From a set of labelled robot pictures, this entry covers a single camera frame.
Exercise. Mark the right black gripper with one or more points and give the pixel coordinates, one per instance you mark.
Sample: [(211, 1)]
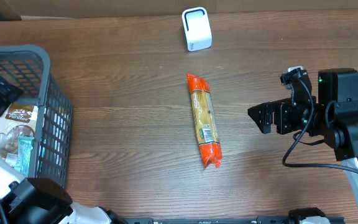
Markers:
[(278, 116)]

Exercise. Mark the beige Pantree snack bag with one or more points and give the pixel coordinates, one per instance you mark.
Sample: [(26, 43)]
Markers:
[(17, 120)]

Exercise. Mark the teal snack packet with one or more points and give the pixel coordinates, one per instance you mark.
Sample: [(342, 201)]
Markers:
[(25, 146)]

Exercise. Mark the orange pasta packet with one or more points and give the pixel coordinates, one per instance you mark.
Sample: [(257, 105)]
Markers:
[(204, 120)]

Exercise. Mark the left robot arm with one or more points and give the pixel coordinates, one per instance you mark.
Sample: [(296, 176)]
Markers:
[(32, 200)]

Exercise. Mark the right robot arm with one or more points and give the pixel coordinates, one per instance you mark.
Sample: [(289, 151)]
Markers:
[(333, 114)]

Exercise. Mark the white barcode scanner stand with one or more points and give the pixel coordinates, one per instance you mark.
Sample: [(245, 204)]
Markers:
[(197, 29)]

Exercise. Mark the grey plastic shopping basket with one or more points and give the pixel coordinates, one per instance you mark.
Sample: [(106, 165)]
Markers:
[(28, 67)]

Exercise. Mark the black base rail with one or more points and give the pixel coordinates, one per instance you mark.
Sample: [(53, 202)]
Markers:
[(258, 220)]

